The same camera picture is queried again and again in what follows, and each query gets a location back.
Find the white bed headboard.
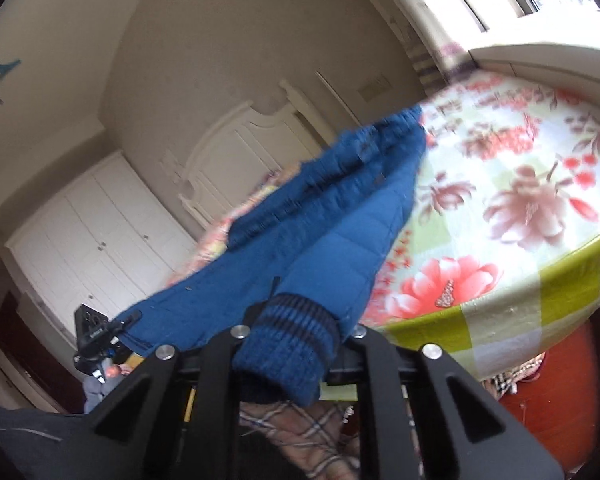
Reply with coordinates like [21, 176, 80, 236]
[177, 79, 362, 233]

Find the blue quilted jacket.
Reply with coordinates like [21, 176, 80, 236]
[115, 107, 429, 407]

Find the white wardrobe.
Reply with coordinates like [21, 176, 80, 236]
[4, 150, 197, 343]

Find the wall socket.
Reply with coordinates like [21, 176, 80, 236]
[356, 74, 392, 104]

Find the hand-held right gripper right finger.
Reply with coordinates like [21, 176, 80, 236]
[330, 327, 567, 480]

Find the printed curtain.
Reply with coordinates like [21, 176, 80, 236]
[347, 0, 478, 98]

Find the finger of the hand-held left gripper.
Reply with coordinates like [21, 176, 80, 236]
[107, 309, 144, 344]

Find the white window sill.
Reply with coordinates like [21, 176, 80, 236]
[467, 39, 600, 98]

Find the plaid cloth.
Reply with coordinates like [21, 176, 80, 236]
[239, 352, 548, 480]

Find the dark brown furniture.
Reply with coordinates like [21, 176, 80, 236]
[0, 290, 87, 413]

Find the floral quilt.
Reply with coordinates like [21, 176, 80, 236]
[180, 70, 600, 381]

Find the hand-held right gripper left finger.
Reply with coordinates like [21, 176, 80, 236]
[87, 325, 253, 480]

